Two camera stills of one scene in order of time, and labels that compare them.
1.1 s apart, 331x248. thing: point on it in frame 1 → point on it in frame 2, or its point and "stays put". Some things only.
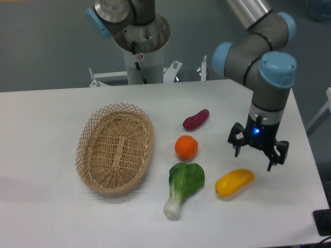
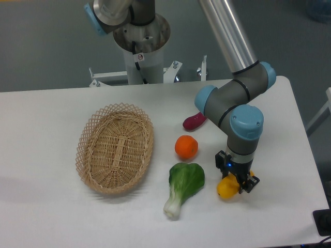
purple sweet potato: (193, 122) stays put
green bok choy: (184, 180) stays put
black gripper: (261, 135) → (240, 171)
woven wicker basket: (113, 146) stays put
